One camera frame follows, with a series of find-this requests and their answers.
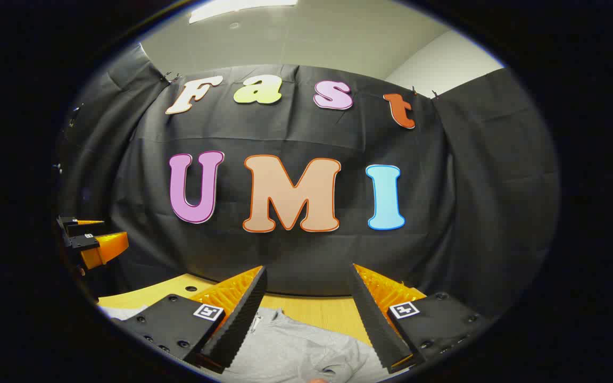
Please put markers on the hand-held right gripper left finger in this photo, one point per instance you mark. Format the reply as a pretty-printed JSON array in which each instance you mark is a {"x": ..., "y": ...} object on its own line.
[{"x": 240, "y": 319}]

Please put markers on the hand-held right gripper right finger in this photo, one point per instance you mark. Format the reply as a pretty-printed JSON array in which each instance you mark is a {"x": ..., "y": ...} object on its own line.
[{"x": 375, "y": 319}]

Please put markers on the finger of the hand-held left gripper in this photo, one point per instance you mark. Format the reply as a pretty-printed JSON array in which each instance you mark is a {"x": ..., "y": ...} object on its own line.
[
  {"x": 101, "y": 250},
  {"x": 80, "y": 229}
]

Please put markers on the grey zip-neck sweatshirt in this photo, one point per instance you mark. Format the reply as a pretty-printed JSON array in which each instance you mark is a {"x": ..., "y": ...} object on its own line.
[{"x": 296, "y": 346}]

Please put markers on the black backdrop cloth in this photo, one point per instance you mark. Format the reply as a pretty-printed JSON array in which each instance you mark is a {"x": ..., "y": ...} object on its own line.
[{"x": 285, "y": 133}]

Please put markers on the ceiling light panel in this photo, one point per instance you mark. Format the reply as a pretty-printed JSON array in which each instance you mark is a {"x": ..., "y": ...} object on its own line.
[{"x": 237, "y": 8}]

